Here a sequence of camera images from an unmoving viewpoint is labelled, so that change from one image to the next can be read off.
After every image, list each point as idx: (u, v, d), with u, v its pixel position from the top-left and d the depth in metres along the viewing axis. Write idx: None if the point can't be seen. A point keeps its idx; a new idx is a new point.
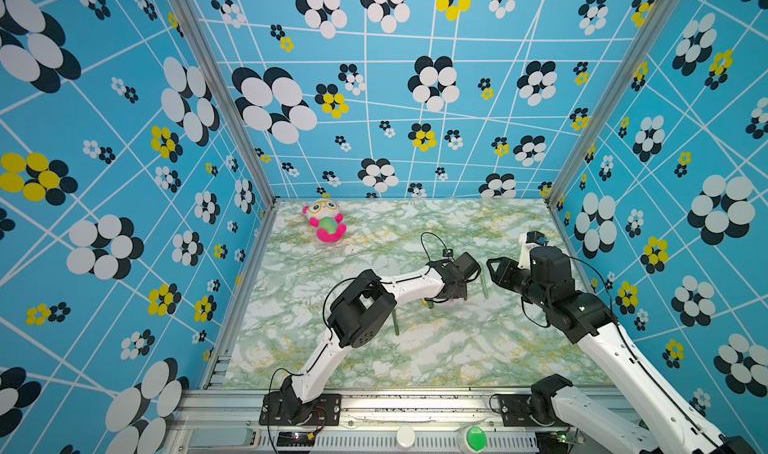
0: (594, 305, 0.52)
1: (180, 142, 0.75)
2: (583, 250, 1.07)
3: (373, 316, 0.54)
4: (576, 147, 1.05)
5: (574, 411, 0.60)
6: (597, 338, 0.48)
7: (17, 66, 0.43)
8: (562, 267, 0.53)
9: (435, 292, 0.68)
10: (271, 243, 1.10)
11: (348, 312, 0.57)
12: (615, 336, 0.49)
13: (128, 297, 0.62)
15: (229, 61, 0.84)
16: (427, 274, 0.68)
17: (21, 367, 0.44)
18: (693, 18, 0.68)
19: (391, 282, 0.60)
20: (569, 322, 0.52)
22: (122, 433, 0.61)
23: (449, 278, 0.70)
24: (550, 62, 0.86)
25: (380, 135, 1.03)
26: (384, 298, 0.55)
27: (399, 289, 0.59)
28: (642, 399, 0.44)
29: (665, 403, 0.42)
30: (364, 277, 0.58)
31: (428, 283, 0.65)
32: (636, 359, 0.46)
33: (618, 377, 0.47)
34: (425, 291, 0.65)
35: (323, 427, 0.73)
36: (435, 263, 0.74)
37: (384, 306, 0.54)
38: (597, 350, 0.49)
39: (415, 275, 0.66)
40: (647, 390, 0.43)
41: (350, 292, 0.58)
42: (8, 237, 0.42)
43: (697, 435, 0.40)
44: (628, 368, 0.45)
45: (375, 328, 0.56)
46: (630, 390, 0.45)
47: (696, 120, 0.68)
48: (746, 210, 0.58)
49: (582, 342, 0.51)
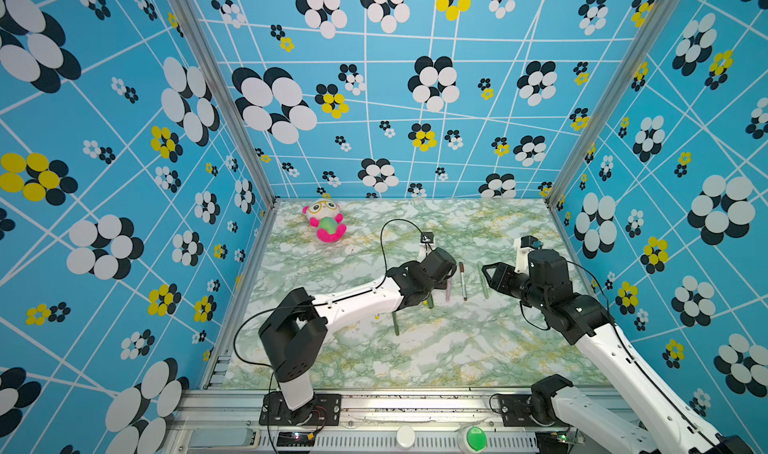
0: (591, 307, 0.53)
1: (180, 142, 0.75)
2: (583, 250, 1.07)
3: (299, 347, 0.45)
4: (576, 147, 1.05)
5: (573, 411, 0.60)
6: (595, 338, 0.49)
7: (17, 66, 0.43)
8: (559, 269, 0.54)
9: (395, 305, 0.58)
10: (271, 243, 1.10)
11: (277, 341, 0.48)
12: (612, 337, 0.49)
13: (128, 297, 0.62)
15: (228, 61, 0.85)
16: (380, 287, 0.57)
17: (21, 367, 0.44)
18: (693, 18, 0.68)
19: (329, 302, 0.50)
20: (566, 323, 0.52)
22: (122, 433, 0.61)
23: (413, 288, 0.60)
24: (550, 62, 0.86)
25: (380, 135, 1.03)
26: (312, 326, 0.45)
27: (337, 311, 0.49)
28: (637, 396, 0.44)
29: (663, 401, 0.43)
30: (294, 297, 0.48)
31: (379, 299, 0.55)
32: (632, 359, 0.47)
33: (615, 375, 0.47)
34: (378, 309, 0.56)
35: (323, 427, 0.73)
36: (393, 270, 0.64)
37: (311, 335, 0.44)
38: (595, 350, 0.49)
39: (364, 290, 0.55)
40: (644, 389, 0.44)
41: (277, 317, 0.49)
42: (8, 237, 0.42)
43: (693, 433, 0.40)
44: (625, 368, 0.46)
45: (307, 359, 0.47)
46: (628, 390, 0.46)
47: (696, 120, 0.68)
48: (746, 210, 0.58)
49: (581, 344, 0.51)
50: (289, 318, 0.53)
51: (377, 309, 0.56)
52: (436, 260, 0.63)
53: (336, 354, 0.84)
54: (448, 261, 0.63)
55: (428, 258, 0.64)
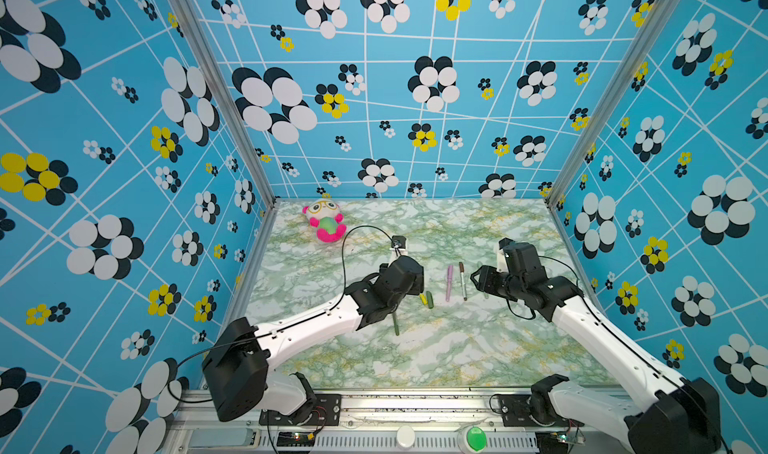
0: (562, 284, 0.58)
1: (180, 142, 0.75)
2: (583, 250, 1.07)
3: (239, 384, 0.41)
4: (576, 147, 1.05)
5: (569, 398, 0.60)
6: (565, 307, 0.54)
7: (17, 66, 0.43)
8: (531, 255, 0.61)
9: (354, 324, 0.54)
10: (271, 243, 1.10)
11: (219, 377, 0.44)
12: (581, 306, 0.54)
13: (128, 297, 0.62)
15: (229, 61, 0.84)
16: (335, 309, 0.53)
17: (21, 367, 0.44)
18: (693, 18, 0.68)
19: (274, 331, 0.46)
20: (541, 302, 0.57)
22: (122, 433, 0.61)
23: (376, 305, 0.57)
24: (550, 62, 0.86)
25: (380, 135, 1.03)
26: (252, 360, 0.41)
27: (282, 342, 0.45)
28: (608, 354, 0.47)
29: (630, 354, 0.46)
30: (235, 329, 0.44)
31: (334, 323, 0.51)
32: (600, 322, 0.51)
33: (588, 341, 0.51)
34: (333, 332, 0.52)
35: (323, 427, 0.73)
36: (352, 287, 0.58)
37: (251, 371, 0.41)
38: (568, 319, 0.53)
39: (316, 314, 0.51)
40: (611, 345, 0.47)
41: (218, 351, 0.45)
42: (8, 237, 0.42)
43: (658, 378, 0.43)
44: (594, 330, 0.50)
45: (252, 395, 0.44)
46: (600, 351, 0.49)
47: (696, 120, 0.68)
48: (746, 210, 0.58)
49: (555, 318, 0.56)
50: (230, 352, 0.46)
51: (334, 332, 0.53)
52: (397, 273, 0.58)
53: (336, 354, 0.84)
54: (411, 270, 0.59)
55: (389, 270, 0.59)
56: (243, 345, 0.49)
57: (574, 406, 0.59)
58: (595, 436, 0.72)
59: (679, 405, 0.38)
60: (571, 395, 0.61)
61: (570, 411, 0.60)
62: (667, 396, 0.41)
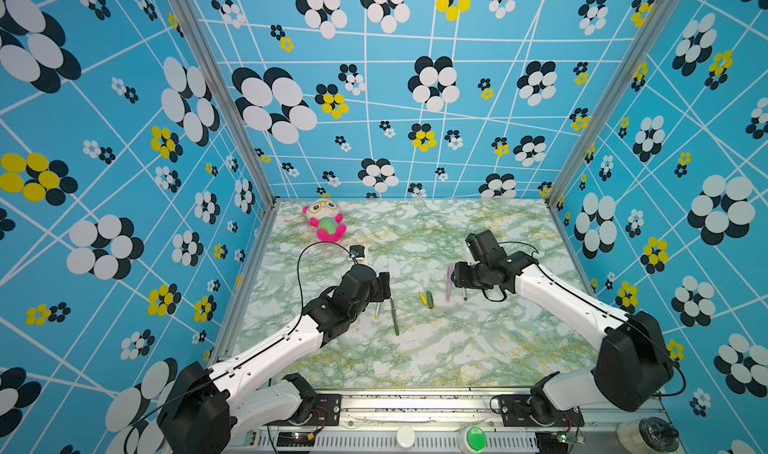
0: (519, 256, 0.64)
1: (180, 142, 0.75)
2: (583, 250, 1.07)
3: (200, 432, 0.39)
4: (576, 147, 1.05)
5: (558, 382, 0.63)
6: (523, 274, 0.59)
7: (17, 66, 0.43)
8: (489, 238, 0.68)
9: (317, 342, 0.54)
10: (271, 243, 1.10)
11: (177, 430, 0.42)
12: (537, 271, 0.59)
13: (128, 297, 0.62)
15: (228, 61, 0.85)
16: (295, 331, 0.53)
17: (21, 367, 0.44)
18: (693, 18, 0.68)
19: (230, 369, 0.45)
20: (503, 275, 0.62)
22: (122, 433, 0.61)
23: (336, 318, 0.58)
24: (550, 62, 0.86)
25: (380, 135, 1.03)
26: (210, 404, 0.40)
27: (241, 377, 0.44)
28: (564, 308, 0.52)
29: (581, 303, 0.50)
30: (188, 376, 0.42)
31: (295, 345, 0.51)
32: (554, 282, 0.56)
33: (548, 301, 0.55)
34: (296, 355, 0.52)
35: (323, 427, 0.73)
36: (311, 306, 0.58)
37: (211, 416, 0.39)
38: (527, 285, 0.58)
39: (274, 341, 0.50)
40: (566, 299, 0.52)
41: (172, 402, 0.43)
42: (8, 237, 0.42)
43: (605, 317, 0.47)
44: (549, 288, 0.55)
45: (217, 439, 0.42)
46: (558, 308, 0.53)
47: (696, 120, 0.68)
48: (746, 210, 0.58)
49: (518, 287, 0.60)
50: (186, 400, 0.45)
51: (296, 355, 0.52)
52: (352, 282, 0.58)
53: (336, 354, 0.84)
54: (366, 279, 0.60)
55: (343, 281, 0.60)
56: (200, 390, 0.46)
57: (564, 391, 0.60)
58: (595, 436, 0.72)
59: (627, 338, 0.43)
60: (558, 379, 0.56)
61: (563, 399, 0.61)
62: (617, 332, 0.44)
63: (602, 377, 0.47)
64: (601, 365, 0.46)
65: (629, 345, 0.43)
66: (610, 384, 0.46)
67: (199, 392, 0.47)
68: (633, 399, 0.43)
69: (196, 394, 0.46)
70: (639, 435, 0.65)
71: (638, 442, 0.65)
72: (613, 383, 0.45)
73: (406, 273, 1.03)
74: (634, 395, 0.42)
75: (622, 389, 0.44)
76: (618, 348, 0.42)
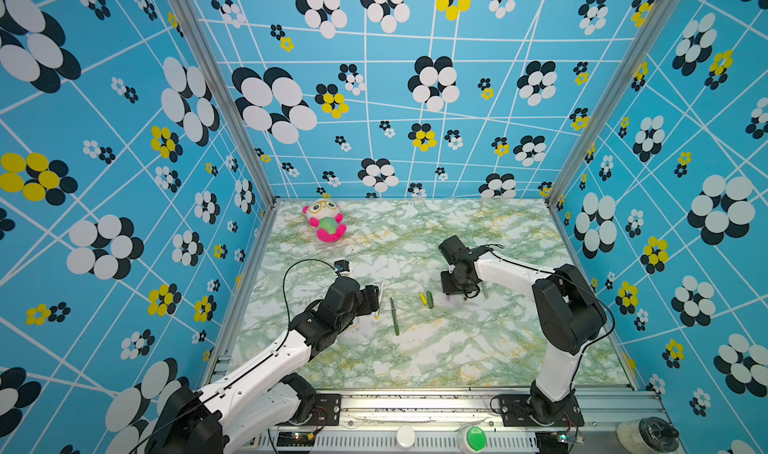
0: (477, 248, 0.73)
1: (180, 142, 0.75)
2: (583, 250, 1.07)
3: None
4: (576, 147, 1.05)
5: (544, 371, 0.64)
6: (479, 259, 0.70)
7: (18, 67, 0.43)
8: (453, 241, 0.80)
9: (305, 356, 0.55)
10: (271, 243, 1.10)
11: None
12: (488, 255, 0.70)
13: (128, 297, 0.62)
15: (228, 61, 0.85)
16: (283, 347, 0.54)
17: (21, 367, 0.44)
18: (693, 18, 0.68)
19: (221, 389, 0.45)
20: (467, 266, 0.72)
22: (122, 433, 0.61)
23: (324, 331, 0.59)
24: (550, 62, 0.86)
25: (380, 135, 1.03)
26: (202, 426, 0.40)
27: (232, 397, 0.45)
28: (509, 276, 0.61)
29: (519, 267, 0.61)
30: (176, 401, 0.42)
31: (284, 360, 0.52)
32: (499, 258, 0.67)
33: (499, 275, 0.64)
34: (286, 371, 0.53)
35: (323, 427, 0.73)
36: (297, 321, 0.59)
37: (204, 438, 0.39)
38: (482, 267, 0.68)
39: (264, 358, 0.51)
40: (509, 267, 0.62)
41: (162, 430, 0.42)
42: (8, 237, 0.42)
43: (537, 273, 0.57)
44: (497, 264, 0.65)
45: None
46: (508, 282, 0.62)
47: (696, 120, 0.68)
48: (746, 210, 0.58)
49: (478, 272, 0.70)
50: (175, 428, 0.44)
51: (285, 371, 0.53)
52: (338, 295, 0.60)
53: (336, 354, 0.84)
54: (350, 290, 0.62)
55: (328, 294, 0.61)
56: (189, 415, 0.46)
57: (551, 377, 0.62)
58: (594, 436, 0.72)
59: (551, 284, 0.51)
60: (543, 366, 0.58)
61: (552, 387, 0.63)
62: (545, 280, 0.54)
63: (545, 324, 0.54)
64: (541, 313, 0.53)
65: (554, 290, 0.51)
66: (551, 328, 0.53)
67: (187, 418, 0.46)
68: (566, 335, 0.50)
69: (184, 420, 0.46)
70: (639, 435, 0.65)
71: (638, 442, 0.65)
72: (553, 326, 0.52)
73: (406, 272, 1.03)
74: (565, 331, 0.50)
75: (559, 329, 0.51)
76: (546, 292, 0.51)
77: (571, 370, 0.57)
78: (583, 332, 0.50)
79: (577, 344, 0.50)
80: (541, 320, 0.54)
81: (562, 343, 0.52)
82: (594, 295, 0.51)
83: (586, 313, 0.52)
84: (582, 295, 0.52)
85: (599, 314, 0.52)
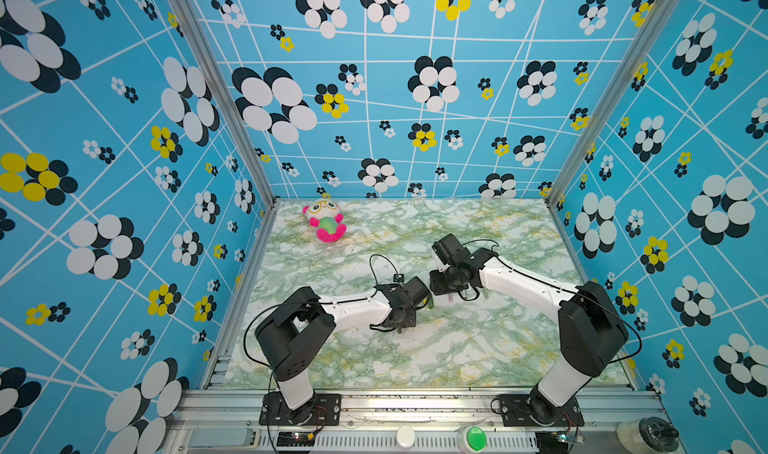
0: (480, 253, 0.68)
1: (180, 142, 0.75)
2: (583, 250, 1.07)
3: (307, 339, 0.46)
4: (576, 147, 1.05)
5: (548, 376, 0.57)
6: (486, 267, 0.63)
7: (17, 67, 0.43)
8: (450, 241, 0.72)
9: (383, 316, 0.62)
10: (271, 242, 1.10)
11: (278, 336, 0.48)
12: (497, 264, 0.63)
13: (128, 297, 0.62)
15: (229, 61, 0.84)
16: (374, 298, 0.62)
17: (21, 367, 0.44)
18: (693, 18, 0.68)
19: (332, 304, 0.52)
20: (469, 273, 0.65)
22: (123, 432, 0.61)
23: (398, 304, 0.65)
24: (550, 62, 0.86)
25: (380, 135, 1.03)
26: (320, 321, 0.47)
27: (340, 311, 0.52)
28: (522, 290, 0.56)
29: (536, 283, 0.55)
30: (300, 295, 0.50)
31: (373, 308, 0.59)
32: (510, 268, 0.60)
33: (508, 286, 0.59)
34: (369, 318, 0.59)
35: (323, 427, 0.73)
36: (383, 286, 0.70)
37: (320, 328, 0.46)
38: (490, 276, 0.61)
39: (360, 298, 0.59)
40: (522, 280, 0.56)
41: (282, 313, 0.50)
42: (8, 237, 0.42)
43: (559, 291, 0.51)
44: (508, 275, 0.59)
45: (307, 356, 0.47)
46: (519, 291, 0.57)
47: (696, 120, 0.68)
48: (746, 210, 0.58)
49: (485, 281, 0.63)
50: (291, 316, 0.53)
51: (369, 318, 0.59)
52: (416, 282, 0.72)
53: (336, 354, 0.84)
54: (426, 288, 0.73)
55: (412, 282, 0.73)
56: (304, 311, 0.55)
57: (555, 384, 0.61)
58: (594, 436, 0.72)
59: (579, 309, 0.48)
60: (547, 373, 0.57)
61: (556, 392, 0.62)
62: (571, 304, 0.48)
63: (567, 348, 0.50)
64: (565, 336, 0.49)
65: (580, 315, 0.46)
66: (574, 352, 0.49)
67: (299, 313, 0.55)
68: (593, 361, 0.46)
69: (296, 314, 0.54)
70: (639, 435, 0.65)
71: (638, 442, 0.65)
72: (576, 350, 0.48)
73: (406, 272, 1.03)
74: (593, 357, 0.46)
75: (584, 354, 0.47)
76: (572, 317, 0.46)
77: (581, 383, 0.54)
78: (608, 355, 0.47)
79: (603, 366, 0.46)
80: (562, 343, 0.50)
81: (587, 367, 0.48)
82: (618, 315, 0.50)
83: (611, 334, 0.48)
84: (607, 316, 0.48)
85: (623, 333, 0.49)
